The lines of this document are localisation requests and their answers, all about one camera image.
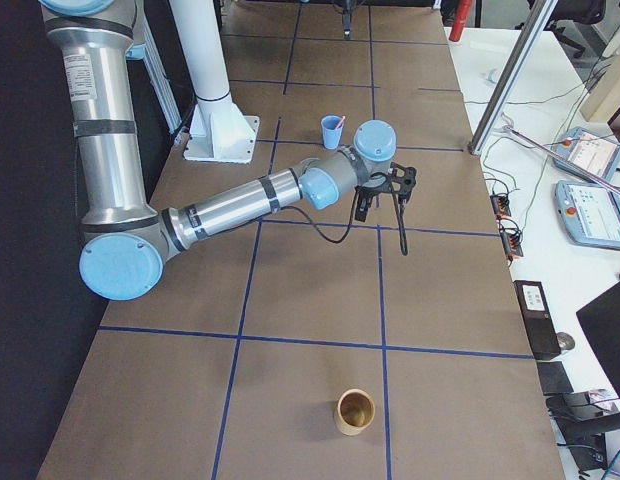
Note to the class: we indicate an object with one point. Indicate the red fire extinguisher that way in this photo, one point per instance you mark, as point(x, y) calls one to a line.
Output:
point(461, 16)

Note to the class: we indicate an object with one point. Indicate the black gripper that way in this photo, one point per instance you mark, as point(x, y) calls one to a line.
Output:
point(346, 21)
point(368, 190)

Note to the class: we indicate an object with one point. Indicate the orange black relay board far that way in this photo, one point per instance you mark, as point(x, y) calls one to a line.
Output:
point(501, 205)

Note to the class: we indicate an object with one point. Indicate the blue ribbed plastic cup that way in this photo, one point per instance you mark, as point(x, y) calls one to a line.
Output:
point(331, 136)

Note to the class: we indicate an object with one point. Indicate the teach pendant tablet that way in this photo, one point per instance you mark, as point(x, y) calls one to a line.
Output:
point(590, 214)
point(597, 154)

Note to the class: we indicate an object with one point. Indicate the black power adapter box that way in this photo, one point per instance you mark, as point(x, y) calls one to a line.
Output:
point(537, 319)

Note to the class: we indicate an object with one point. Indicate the far teach pendant tablet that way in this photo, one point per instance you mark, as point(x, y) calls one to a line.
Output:
point(597, 154)

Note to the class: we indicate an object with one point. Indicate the near teach pendant tablet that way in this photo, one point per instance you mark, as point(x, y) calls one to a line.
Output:
point(590, 214)

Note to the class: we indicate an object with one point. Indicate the orange black relay board near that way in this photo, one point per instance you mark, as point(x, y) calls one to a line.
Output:
point(511, 238)

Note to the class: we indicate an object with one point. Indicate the black monitor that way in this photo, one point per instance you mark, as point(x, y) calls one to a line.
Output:
point(600, 323)

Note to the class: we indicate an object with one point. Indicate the pink chopstick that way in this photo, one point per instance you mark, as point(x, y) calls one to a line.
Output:
point(340, 122)

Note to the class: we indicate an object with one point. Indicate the orange black relay board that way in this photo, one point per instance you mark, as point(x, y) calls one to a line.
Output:
point(501, 205)
point(511, 238)

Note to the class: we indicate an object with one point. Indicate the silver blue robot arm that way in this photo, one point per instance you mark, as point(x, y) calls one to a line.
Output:
point(127, 241)

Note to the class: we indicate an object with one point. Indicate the brown wooden chopstick holder cup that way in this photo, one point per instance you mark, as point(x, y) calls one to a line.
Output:
point(354, 412)

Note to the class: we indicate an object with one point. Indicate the grabber reaching tool stick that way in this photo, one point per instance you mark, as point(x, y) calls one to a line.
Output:
point(546, 149)

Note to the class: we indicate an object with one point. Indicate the aluminium frame post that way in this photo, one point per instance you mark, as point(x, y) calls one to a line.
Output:
point(526, 41)

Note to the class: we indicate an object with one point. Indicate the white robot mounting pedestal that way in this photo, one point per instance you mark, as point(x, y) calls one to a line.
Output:
point(219, 131)

